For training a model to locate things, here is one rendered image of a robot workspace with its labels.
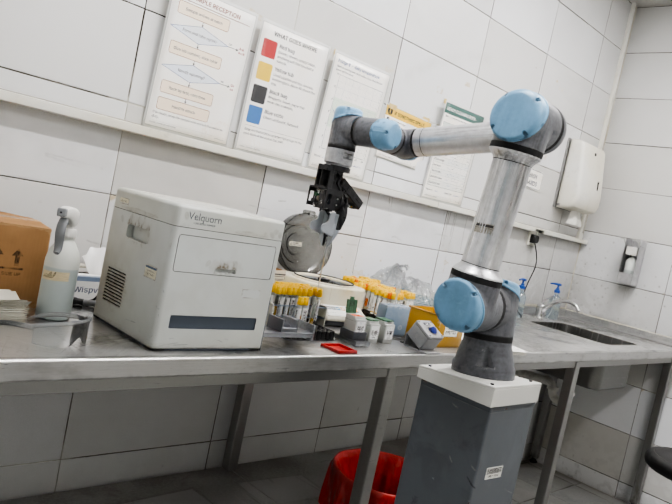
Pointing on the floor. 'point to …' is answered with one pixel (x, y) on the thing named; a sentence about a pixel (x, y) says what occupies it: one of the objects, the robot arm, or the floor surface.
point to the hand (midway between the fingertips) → (327, 241)
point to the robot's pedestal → (462, 450)
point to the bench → (559, 364)
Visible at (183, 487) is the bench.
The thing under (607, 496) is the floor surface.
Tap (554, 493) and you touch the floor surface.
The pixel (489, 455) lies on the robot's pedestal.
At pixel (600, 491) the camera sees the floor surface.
